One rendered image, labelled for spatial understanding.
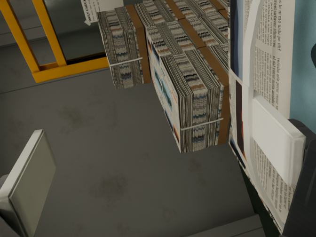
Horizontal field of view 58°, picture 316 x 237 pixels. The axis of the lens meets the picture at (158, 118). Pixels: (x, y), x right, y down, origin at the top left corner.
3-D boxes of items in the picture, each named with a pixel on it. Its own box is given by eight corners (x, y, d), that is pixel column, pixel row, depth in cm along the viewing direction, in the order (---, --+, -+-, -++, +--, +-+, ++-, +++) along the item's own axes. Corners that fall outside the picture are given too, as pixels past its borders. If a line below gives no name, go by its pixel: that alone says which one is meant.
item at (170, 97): (182, 153, 136) (179, 153, 135) (165, 112, 155) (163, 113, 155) (180, 95, 109) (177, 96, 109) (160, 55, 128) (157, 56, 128)
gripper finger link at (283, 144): (291, 138, 13) (307, 136, 13) (244, 90, 20) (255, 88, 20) (288, 188, 15) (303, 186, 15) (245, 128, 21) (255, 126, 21)
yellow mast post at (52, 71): (260, 32, 239) (36, 83, 216) (255, 27, 245) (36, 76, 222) (262, 22, 232) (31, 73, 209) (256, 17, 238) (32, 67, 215)
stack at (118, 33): (306, 46, 189) (115, 92, 173) (280, 26, 209) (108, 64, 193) (326, -13, 161) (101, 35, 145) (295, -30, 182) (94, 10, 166)
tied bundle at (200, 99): (227, 143, 139) (182, 156, 136) (204, 104, 159) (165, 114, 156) (236, 83, 112) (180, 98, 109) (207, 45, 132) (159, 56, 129)
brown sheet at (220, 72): (225, 143, 139) (217, 146, 138) (203, 105, 159) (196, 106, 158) (234, 83, 112) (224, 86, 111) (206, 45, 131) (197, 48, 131)
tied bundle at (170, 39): (205, 105, 159) (165, 115, 156) (187, 74, 179) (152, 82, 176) (208, 45, 131) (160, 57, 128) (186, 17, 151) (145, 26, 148)
